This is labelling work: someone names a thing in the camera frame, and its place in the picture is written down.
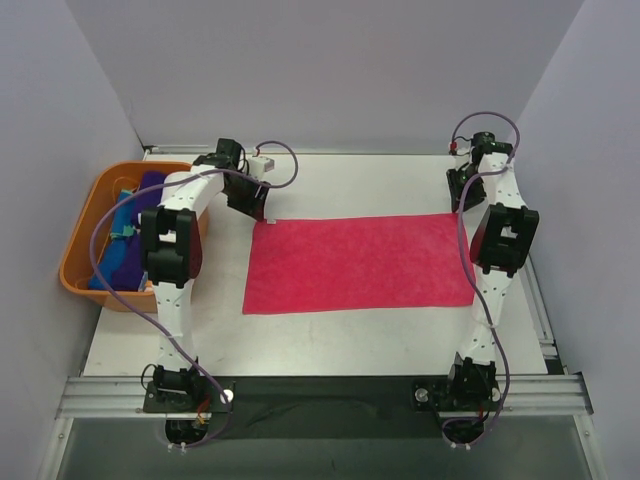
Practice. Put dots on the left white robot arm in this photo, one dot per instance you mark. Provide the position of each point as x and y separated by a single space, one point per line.
172 253

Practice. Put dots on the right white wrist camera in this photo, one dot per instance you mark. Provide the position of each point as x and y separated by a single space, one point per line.
468 155

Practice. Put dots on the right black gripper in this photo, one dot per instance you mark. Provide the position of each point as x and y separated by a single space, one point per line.
465 189

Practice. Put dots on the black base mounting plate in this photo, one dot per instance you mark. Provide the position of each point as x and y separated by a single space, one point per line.
314 408

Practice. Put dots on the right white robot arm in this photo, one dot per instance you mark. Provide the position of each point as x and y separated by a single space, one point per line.
491 259

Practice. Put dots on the pink towel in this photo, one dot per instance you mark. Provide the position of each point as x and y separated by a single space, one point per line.
319 265

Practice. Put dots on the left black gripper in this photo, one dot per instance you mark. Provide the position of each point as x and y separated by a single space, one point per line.
248 198

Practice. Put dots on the orange plastic basket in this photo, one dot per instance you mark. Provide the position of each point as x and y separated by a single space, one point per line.
76 269

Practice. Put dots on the blue rolled towel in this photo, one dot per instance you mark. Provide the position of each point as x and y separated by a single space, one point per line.
121 232

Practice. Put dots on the dark purple rolled towel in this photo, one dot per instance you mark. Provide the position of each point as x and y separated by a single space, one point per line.
130 276

